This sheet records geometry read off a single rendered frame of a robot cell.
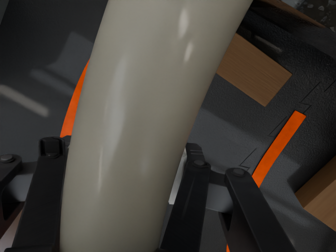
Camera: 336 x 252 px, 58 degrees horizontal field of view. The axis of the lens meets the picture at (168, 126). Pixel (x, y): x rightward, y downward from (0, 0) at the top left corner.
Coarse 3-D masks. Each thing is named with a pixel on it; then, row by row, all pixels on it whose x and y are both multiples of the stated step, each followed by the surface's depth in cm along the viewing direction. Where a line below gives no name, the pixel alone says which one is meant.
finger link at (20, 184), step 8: (64, 136) 18; (24, 168) 14; (32, 168) 14; (16, 176) 14; (24, 176) 14; (8, 184) 13; (16, 184) 14; (24, 184) 14; (8, 192) 14; (16, 192) 14; (24, 192) 14; (8, 200) 14; (16, 200) 14; (24, 200) 14
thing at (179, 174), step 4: (184, 148) 16; (184, 152) 15; (184, 156) 15; (180, 160) 15; (184, 160) 15; (180, 164) 15; (184, 164) 15; (180, 168) 15; (176, 172) 15; (180, 172) 15; (176, 176) 15; (180, 176) 15; (176, 180) 16; (180, 180) 16; (176, 184) 16; (172, 188) 16; (176, 188) 16; (172, 192) 16; (176, 192) 16; (172, 196) 16; (168, 200) 16; (172, 200) 16
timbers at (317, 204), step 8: (328, 168) 106; (312, 176) 110; (320, 176) 107; (328, 176) 104; (304, 184) 111; (312, 184) 108; (320, 184) 105; (328, 184) 102; (296, 192) 112; (304, 192) 109; (312, 192) 106; (320, 192) 103; (328, 192) 102; (304, 200) 106; (312, 200) 104; (320, 200) 104; (328, 200) 103; (304, 208) 105; (312, 208) 105; (320, 208) 105; (328, 208) 105; (320, 216) 106; (328, 216) 106; (328, 224) 107
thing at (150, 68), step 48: (144, 0) 6; (192, 0) 6; (240, 0) 6; (96, 48) 7; (144, 48) 6; (192, 48) 6; (96, 96) 7; (144, 96) 6; (192, 96) 7; (96, 144) 7; (144, 144) 7; (96, 192) 7; (144, 192) 7; (96, 240) 8; (144, 240) 8
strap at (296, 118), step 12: (84, 72) 99; (72, 96) 102; (72, 108) 104; (72, 120) 105; (288, 120) 103; (300, 120) 102; (288, 132) 104; (276, 144) 106; (264, 156) 108; (276, 156) 108; (264, 168) 110
